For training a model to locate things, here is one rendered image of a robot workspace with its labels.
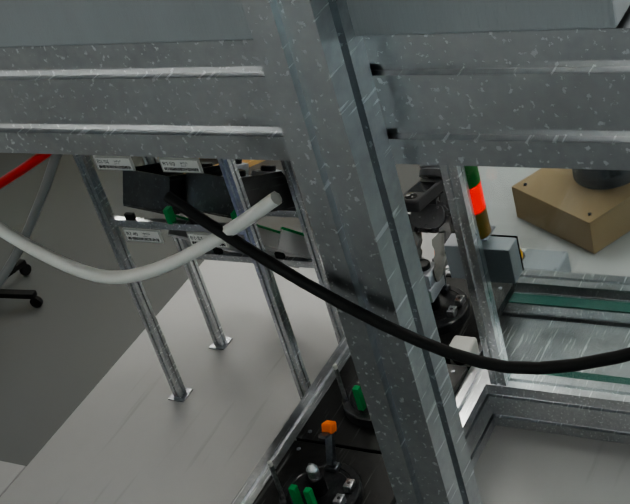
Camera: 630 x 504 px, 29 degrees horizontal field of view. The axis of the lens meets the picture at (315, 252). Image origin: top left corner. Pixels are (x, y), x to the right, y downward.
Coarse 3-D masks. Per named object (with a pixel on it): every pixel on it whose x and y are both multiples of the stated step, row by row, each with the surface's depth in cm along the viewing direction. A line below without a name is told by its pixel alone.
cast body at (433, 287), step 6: (426, 264) 230; (432, 264) 232; (426, 270) 230; (432, 270) 230; (426, 276) 229; (432, 276) 230; (426, 282) 230; (432, 282) 231; (438, 282) 233; (444, 282) 235; (432, 288) 231; (438, 288) 233; (432, 294) 231; (432, 300) 231
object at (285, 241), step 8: (264, 232) 246; (272, 232) 248; (280, 232) 231; (288, 232) 233; (296, 232) 234; (264, 240) 247; (272, 240) 249; (280, 240) 231; (288, 240) 233; (296, 240) 235; (304, 240) 237; (272, 248) 232; (280, 248) 232; (288, 248) 233; (296, 248) 235; (304, 248) 237; (296, 256) 242; (304, 256) 238
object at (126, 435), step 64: (192, 320) 278; (256, 320) 271; (320, 320) 265; (128, 384) 264; (192, 384) 258; (256, 384) 252; (64, 448) 251; (128, 448) 246; (192, 448) 241; (256, 448) 236; (512, 448) 218; (576, 448) 214
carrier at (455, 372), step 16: (336, 368) 216; (352, 368) 230; (448, 368) 223; (464, 368) 222; (336, 384) 228; (352, 384) 223; (336, 400) 224; (352, 400) 220; (320, 416) 221; (336, 416) 220; (352, 416) 216; (368, 416) 215; (304, 432) 219; (320, 432) 218; (336, 432) 217; (352, 432) 216; (368, 432) 214; (352, 448) 213; (368, 448) 211
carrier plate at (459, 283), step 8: (448, 280) 246; (456, 280) 245; (464, 280) 245; (464, 288) 242; (472, 312) 235; (472, 320) 233; (464, 328) 232; (472, 328) 231; (440, 336) 232; (448, 336) 231; (472, 336) 229; (448, 344) 229; (480, 344) 227; (480, 352) 228; (448, 360) 226
